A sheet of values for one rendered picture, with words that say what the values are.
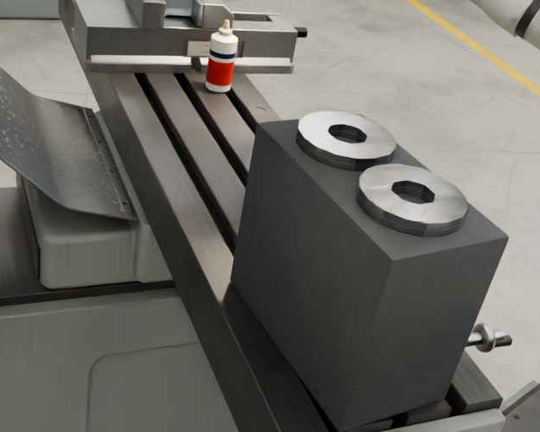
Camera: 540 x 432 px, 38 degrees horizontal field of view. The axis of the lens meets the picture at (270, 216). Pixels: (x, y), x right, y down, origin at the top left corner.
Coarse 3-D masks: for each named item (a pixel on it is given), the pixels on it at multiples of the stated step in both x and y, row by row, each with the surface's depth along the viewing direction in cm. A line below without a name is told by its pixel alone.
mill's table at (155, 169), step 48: (96, 96) 129; (144, 96) 116; (192, 96) 123; (240, 96) 121; (144, 144) 104; (192, 144) 106; (240, 144) 108; (144, 192) 103; (192, 192) 96; (240, 192) 97; (192, 240) 87; (192, 288) 86; (240, 336) 75; (240, 384) 74; (288, 384) 71; (480, 384) 75
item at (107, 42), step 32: (96, 0) 127; (128, 0) 127; (160, 0) 119; (96, 32) 118; (128, 32) 119; (160, 32) 121; (192, 32) 123; (256, 32) 127; (288, 32) 129; (96, 64) 119; (128, 64) 121; (160, 64) 123; (192, 64) 126; (256, 64) 129; (288, 64) 131
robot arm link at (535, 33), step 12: (480, 0) 96; (492, 0) 94; (504, 0) 93; (516, 0) 93; (528, 0) 92; (492, 12) 95; (504, 12) 94; (516, 12) 93; (528, 12) 92; (504, 24) 95; (516, 24) 94; (528, 24) 93; (516, 36) 97; (528, 36) 94
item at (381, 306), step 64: (256, 128) 72; (320, 128) 70; (384, 128) 72; (256, 192) 74; (320, 192) 64; (384, 192) 62; (448, 192) 64; (256, 256) 76; (320, 256) 66; (384, 256) 58; (448, 256) 60; (320, 320) 67; (384, 320) 61; (448, 320) 65; (320, 384) 68; (384, 384) 66; (448, 384) 71
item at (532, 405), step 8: (528, 392) 130; (536, 392) 128; (520, 400) 127; (528, 400) 126; (536, 400) 126; (512, 408) 125; (520, 408) 124; (528, 408) 125; (536, 408) 125; (504, 416) 123; (512, 416) 122; (520, 416) 123; (528, 416) 123; (536, 416) 123; (504, 424) 121; (512, 424) 121; (520, 424) 121; (528, 424) 122; (536, 424) 122
